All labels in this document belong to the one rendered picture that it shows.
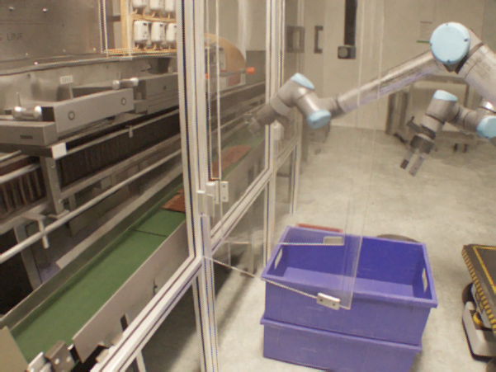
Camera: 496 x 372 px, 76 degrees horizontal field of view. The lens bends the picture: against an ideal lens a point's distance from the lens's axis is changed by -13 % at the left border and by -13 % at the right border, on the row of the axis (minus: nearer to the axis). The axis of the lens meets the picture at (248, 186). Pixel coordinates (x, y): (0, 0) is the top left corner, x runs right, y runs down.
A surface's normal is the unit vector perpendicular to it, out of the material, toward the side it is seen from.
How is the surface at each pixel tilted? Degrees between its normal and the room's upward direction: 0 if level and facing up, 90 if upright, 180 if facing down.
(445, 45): 86
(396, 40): 90
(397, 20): 90
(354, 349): 90
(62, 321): 2
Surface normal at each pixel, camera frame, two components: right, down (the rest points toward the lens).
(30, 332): -0.01, -0.91
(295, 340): -0.32, 0.35
